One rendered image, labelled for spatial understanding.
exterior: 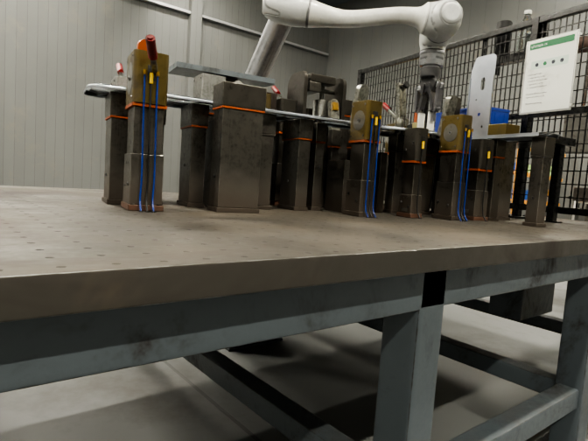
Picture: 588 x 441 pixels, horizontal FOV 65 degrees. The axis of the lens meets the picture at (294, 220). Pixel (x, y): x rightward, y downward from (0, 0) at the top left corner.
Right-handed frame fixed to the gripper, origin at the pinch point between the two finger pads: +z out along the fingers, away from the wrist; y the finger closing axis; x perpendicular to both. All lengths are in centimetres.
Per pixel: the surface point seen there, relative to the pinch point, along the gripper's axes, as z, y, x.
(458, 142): 9.1, 24.4, -8.2
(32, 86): -140, -1058, -154
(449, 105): -3.6, 17.8, -6.9
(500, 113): -9.6, -2.8, 44.5
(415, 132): 7.2, 19.0, -21.9
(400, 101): -9.2, -14.2, -1.2
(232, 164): 22, 21, -84
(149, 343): 44, 84, -116
